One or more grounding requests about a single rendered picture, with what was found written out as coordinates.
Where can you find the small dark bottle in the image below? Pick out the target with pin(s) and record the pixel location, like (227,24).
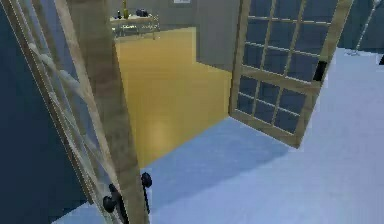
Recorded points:
(119,14)

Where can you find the wooden glazed room door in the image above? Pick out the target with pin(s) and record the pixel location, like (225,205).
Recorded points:
(281,81)
(100,83)

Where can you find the small black object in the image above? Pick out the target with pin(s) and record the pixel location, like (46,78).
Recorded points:
(142,13)

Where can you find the yellow green bottle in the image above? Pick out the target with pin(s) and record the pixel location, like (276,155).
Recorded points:
(125,10)

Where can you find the pale wooden table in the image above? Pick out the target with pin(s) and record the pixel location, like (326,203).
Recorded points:
(135,23)

